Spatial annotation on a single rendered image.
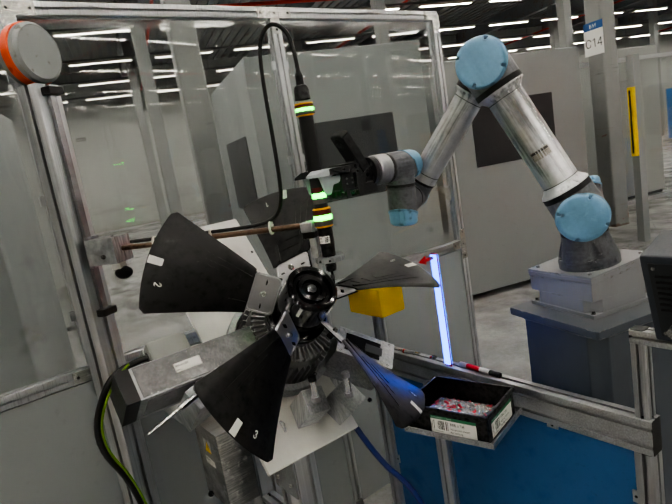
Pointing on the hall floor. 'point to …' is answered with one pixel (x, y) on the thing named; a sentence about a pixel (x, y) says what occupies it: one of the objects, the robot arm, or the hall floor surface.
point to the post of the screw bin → (447, 471)
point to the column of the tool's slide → (41, 141)
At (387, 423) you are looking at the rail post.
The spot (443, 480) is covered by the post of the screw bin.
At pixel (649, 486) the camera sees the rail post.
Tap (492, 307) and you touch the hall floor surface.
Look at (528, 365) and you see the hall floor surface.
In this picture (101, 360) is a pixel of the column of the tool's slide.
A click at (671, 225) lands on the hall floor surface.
